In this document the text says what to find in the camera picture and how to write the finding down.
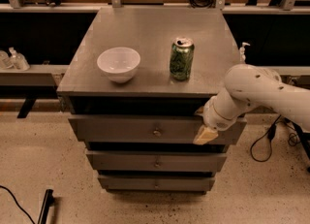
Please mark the black metal floor bar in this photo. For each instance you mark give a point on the black metal floor bar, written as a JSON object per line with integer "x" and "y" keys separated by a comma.
{"x": 48, "y": 201}

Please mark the grey top drawer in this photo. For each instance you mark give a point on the grey top drawer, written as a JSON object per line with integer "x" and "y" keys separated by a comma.
{"x": 131, "y": 129}

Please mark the grey drawer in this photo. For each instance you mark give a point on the grey drawer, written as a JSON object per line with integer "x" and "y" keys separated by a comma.
{"x": 156, "y": 162}
{"x": 157, "y": 183}
{"x": 131, "y": 129}

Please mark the green soda can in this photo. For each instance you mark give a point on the green soda can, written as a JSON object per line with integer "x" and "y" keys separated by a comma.
{"x": 181, "y": 58}

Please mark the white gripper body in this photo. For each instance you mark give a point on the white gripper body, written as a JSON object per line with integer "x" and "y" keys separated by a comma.
{"x": 211, "y": 115}

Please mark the grey bottom drawer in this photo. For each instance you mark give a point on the grey bottom drawer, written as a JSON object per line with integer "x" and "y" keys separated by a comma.
{"x": 157, "y": 183}

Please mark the clear pump bottle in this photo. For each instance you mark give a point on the clear pump bottle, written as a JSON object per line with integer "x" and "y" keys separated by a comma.
{"x": 242, "y": 49}

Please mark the grey drawer cabinet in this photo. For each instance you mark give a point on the grey drawer cabinet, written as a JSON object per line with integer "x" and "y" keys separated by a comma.
{"x": 153, "y": 91}

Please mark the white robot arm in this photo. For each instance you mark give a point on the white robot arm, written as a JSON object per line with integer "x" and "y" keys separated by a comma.
{"x": 245, "y": 88}

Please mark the white ceramic bowl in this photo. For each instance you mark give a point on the white ceramic bowl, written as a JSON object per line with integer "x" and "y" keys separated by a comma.
{"x": 119, "y": 64}

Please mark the clear plastic bottle left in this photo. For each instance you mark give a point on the clear plastic bottle left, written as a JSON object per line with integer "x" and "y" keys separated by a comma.
{"x": 19, "y": 61}

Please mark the grey middle drawer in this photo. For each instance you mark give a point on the grey middle drawer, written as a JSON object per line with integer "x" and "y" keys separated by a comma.
{"x": 156, "y": 162}

